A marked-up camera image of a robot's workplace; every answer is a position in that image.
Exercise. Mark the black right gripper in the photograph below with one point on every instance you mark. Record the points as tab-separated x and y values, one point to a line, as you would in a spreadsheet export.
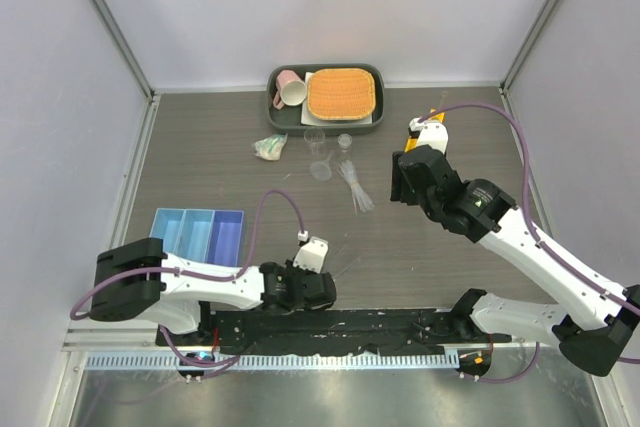
400	190

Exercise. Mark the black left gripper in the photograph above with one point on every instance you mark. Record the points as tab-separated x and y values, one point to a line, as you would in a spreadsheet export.
291	269

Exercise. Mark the yellow test tube rack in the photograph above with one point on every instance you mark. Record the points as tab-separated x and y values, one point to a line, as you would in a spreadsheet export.
412	142

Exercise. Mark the clear glass test tube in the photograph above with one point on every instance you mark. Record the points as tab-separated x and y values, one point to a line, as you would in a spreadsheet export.
342	261
443	98

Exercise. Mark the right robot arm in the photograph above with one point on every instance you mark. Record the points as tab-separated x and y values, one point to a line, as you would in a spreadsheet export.
590	320

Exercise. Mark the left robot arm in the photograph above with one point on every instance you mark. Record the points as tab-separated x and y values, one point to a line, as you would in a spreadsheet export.
141	281

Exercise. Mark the bundle of plastic pipettes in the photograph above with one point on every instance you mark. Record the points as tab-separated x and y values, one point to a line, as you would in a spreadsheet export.
361	200

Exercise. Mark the clear glass stoppered bottle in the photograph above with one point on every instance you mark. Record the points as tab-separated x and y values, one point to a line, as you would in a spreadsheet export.
345	142

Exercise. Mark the clear plastic funnel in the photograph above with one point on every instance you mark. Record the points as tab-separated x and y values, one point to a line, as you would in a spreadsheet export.
321	169

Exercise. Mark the blue three-compartment organizer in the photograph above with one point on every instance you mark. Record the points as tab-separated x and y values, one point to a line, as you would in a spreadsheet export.
201	235

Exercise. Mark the clear glass beaker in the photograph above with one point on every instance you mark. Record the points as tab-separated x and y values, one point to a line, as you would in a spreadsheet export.
315	140

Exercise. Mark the orange woven basket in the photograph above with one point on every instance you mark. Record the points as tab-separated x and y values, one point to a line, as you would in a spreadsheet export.
341	94

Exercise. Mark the dark green plastic tray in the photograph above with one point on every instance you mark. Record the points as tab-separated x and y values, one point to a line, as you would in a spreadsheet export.
294	120

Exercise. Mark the crumpled plastic glove packet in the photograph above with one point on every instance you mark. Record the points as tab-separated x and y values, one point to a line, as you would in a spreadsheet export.
270	148

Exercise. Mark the pink ceramic mug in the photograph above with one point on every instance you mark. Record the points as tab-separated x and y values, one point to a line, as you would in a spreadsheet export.
291	90

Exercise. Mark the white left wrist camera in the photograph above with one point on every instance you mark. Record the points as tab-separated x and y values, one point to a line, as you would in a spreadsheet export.
311	254

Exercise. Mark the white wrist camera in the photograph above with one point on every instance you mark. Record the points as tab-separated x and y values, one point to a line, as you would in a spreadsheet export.
427	132
311	254

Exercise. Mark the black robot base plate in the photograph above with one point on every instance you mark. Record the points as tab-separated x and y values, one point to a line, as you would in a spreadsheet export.
387	332

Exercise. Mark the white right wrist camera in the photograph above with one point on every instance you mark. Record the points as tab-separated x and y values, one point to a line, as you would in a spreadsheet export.
427	132

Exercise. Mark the white slotted cable duct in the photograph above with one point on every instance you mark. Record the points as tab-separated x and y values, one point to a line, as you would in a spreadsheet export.
164	360

